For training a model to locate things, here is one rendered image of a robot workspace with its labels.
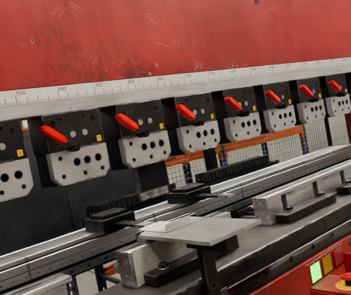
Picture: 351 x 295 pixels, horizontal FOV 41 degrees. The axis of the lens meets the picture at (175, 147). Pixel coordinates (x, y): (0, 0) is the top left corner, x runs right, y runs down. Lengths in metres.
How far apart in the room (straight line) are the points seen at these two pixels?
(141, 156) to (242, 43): 0.56
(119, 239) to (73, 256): 0.16
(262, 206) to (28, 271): 0.76
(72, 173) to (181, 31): 0.54
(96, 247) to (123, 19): 0.68
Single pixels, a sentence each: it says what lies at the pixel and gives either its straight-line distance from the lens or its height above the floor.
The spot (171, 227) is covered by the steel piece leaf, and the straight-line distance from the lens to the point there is 1.20.
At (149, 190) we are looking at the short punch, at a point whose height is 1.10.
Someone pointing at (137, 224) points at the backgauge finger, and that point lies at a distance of 1.34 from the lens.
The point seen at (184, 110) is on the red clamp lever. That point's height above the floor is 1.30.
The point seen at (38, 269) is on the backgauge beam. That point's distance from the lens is 1.38.
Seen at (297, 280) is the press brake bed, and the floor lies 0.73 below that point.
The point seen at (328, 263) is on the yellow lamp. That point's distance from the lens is 1.38.
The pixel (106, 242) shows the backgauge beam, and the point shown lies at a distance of 1.48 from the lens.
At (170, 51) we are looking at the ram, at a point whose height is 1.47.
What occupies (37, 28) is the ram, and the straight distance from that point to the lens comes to 1.13.
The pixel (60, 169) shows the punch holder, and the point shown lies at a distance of 1.08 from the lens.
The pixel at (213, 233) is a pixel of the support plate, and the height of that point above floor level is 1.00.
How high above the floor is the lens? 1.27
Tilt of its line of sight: 3 degrees down
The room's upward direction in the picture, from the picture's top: 11 degrees counter-clockwise
